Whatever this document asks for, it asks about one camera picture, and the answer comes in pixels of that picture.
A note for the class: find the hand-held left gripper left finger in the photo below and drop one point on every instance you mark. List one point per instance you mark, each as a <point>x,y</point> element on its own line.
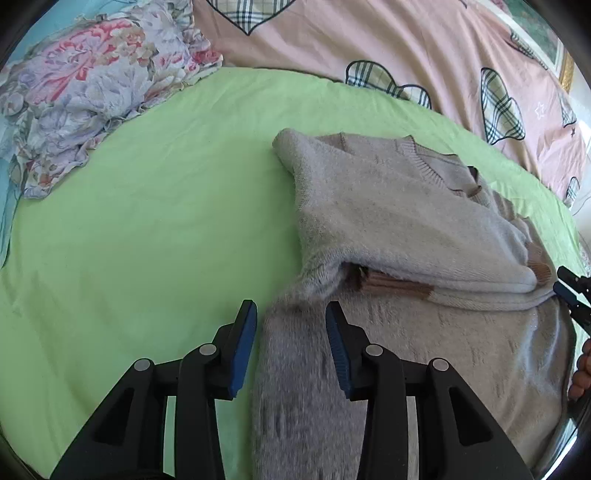
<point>243,350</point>

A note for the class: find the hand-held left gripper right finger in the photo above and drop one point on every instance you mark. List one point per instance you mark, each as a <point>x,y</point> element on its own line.
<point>338,350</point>

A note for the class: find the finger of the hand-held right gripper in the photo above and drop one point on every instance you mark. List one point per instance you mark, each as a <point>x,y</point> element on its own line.
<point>572,290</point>

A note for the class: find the grey knitted sweater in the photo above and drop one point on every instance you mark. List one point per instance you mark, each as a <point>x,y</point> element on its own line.
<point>406,286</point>

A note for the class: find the person's right hand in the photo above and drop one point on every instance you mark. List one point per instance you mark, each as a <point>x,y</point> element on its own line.
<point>582,369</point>

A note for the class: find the green bed sheet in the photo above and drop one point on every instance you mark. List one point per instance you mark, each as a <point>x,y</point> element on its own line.
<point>152,230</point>

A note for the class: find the pink quilt with plaid hearts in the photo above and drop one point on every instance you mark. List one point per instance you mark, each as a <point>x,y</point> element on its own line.
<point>415,55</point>

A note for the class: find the floral pillow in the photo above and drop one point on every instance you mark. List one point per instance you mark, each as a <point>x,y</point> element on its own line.
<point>99,78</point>

